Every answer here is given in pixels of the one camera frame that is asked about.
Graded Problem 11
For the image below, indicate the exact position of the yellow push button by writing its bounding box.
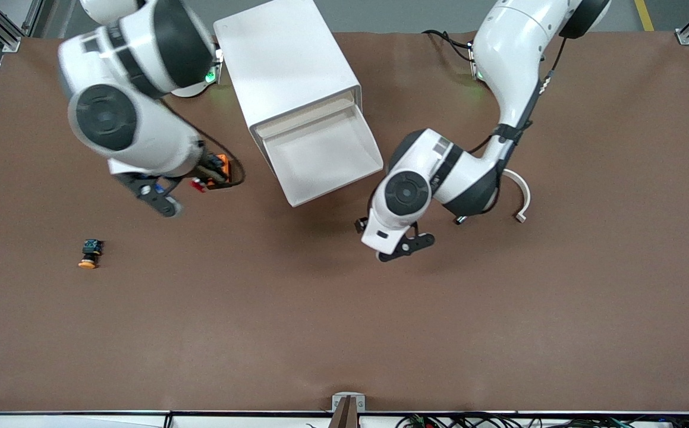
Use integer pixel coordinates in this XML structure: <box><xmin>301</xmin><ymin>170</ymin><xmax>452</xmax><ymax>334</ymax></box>
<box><xmin>78</xmin><ymin>238</ymin><xmax>105</xmax><ymax>270</ymax></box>

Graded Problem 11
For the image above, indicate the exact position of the beige topmost drawer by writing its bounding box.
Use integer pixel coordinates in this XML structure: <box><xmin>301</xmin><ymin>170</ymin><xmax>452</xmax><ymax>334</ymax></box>
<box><xmin>253</xmin><ymin>89</ymin><xmax>359</xmax><ymax>140</ymax></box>

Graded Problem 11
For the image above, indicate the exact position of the white drawer cabinet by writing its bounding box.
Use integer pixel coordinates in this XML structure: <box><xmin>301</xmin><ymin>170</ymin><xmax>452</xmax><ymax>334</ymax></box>
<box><xmin>213</xmin><ymin>0</ymin><xmax>364</xmax><ymax>179</ymax></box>

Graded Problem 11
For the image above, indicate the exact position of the orange box with hole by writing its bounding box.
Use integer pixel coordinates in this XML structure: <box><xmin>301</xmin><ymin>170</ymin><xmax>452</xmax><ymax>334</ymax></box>
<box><xmin>212</xmin><ymin>153</ymin><xmax>233</xmax><ymax>189</ymax></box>

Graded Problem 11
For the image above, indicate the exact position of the white semicircular pipe clamp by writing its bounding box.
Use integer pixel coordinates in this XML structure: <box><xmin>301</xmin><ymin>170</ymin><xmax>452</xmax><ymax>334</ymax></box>
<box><xmin>502</xmin><ymin>169</ymin><xmax>531</xmax><ymax>224</ymax></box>

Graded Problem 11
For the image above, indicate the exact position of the grey metal camera bracket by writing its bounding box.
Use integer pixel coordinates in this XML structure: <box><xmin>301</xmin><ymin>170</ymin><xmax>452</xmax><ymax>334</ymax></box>
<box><xmin>328</xmin><ymin>392</ymin><xmax>366</xmax><ymax>428</ymax></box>

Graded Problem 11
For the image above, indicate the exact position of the black cable bundle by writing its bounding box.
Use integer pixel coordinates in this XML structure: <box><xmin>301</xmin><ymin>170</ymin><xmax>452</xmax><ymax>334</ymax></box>
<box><xmin>395</xmin><ymin>412</ymin><xmax>689</xmax><ymax>428</ymax></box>

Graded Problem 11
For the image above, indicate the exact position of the black left arm base cable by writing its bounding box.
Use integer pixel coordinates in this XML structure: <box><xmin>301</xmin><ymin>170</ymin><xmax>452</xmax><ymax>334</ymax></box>
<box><xmin>421</xmin><ymin>29</ymin><xmax>476</xmax><ymax>60</ymax></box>

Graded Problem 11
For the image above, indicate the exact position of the white table edge rail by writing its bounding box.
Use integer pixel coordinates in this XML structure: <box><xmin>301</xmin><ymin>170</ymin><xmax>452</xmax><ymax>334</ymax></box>
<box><xmin>0</xmin><ymin>410</ymin><xmax>689</xmax><ymax>428</ymax></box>

